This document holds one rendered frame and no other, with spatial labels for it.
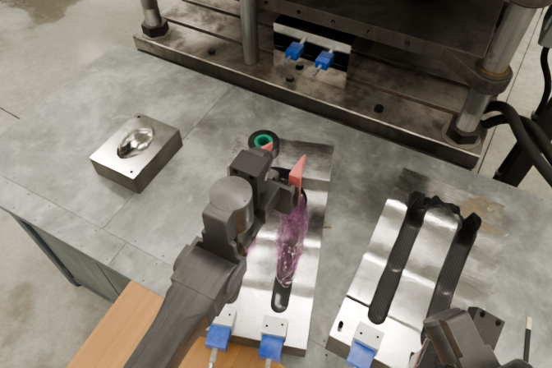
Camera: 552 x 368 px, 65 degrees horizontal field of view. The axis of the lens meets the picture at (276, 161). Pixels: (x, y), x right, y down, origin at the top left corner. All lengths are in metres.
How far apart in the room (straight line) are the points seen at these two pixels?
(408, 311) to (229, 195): 0.53
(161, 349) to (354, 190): 0.77
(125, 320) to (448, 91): 1.19
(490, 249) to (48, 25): 3.19
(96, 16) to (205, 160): 2.43
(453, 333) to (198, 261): 0.35
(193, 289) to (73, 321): 1.47
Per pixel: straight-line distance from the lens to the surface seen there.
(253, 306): 0.96
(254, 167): 0.58
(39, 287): 2.16
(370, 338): 0.89
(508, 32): 1.19
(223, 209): 0.55
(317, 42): 1.43
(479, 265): 1.03
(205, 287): 0.58
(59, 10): 3.74
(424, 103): 1.52
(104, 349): 1.06
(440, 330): 0.68
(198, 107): 1.41
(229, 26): 1.78
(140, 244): 1.14
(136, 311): 1.07
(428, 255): 1.01
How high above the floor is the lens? 1.75
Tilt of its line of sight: 50 degrees down
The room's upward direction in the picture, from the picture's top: straight up
